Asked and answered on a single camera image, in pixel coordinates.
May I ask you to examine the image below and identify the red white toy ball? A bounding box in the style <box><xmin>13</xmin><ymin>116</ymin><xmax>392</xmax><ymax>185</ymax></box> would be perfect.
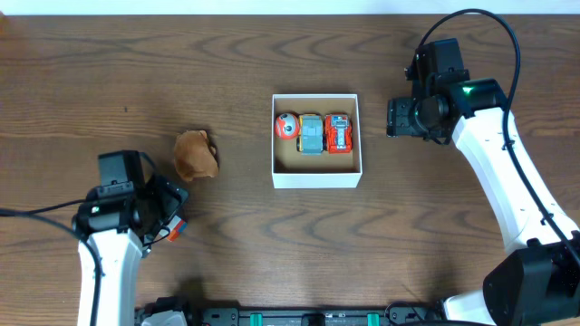
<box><xmin>274</xmin><ymin>113</ymin><xmax>300</xmax><ymax>140</ymax></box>

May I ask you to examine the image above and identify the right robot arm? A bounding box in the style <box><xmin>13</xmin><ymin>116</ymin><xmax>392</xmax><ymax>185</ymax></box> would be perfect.
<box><xmin>386</xmin><ymin>39</ymin><xmax>579</xmax><ymax>325</ymax></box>

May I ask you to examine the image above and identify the brown plush toy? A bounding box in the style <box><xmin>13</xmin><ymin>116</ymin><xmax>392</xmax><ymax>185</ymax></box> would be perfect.
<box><xmin>173</xmin><ymin>130</ymin><xmax>219</xmax><ymax>182</ymax></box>

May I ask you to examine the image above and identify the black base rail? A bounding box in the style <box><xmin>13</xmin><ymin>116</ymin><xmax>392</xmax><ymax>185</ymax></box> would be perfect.
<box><xmin>134</xmin><ymin>297</ymin><xmax>443</xmax><ymax>326</ymax></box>

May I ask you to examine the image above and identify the grey yellow toy truck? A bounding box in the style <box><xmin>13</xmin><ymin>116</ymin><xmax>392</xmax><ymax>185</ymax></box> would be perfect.
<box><xmin>297</xmin><ymin>114</ymin><xmax>324</xmax><ymax>156</ymax></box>

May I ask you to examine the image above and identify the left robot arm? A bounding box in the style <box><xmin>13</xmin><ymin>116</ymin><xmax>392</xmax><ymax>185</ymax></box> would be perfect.
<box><xmin>72</xmin><ymin>150</ymin><xmax>192</xmax><ymax>325</ymax></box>

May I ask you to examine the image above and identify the red toy fire truck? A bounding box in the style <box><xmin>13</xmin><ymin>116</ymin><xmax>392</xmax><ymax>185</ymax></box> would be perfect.
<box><xmin>324</xmin><ymin>113</ymin><xmax>353</xmax><ymax>154</ymax></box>

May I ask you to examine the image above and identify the white cardboard box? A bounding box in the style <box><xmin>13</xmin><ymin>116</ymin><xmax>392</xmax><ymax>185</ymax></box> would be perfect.
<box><xmin>271</xmin><ymin>94</ymin><xmax>363</xmax><ymax>188</ymax></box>

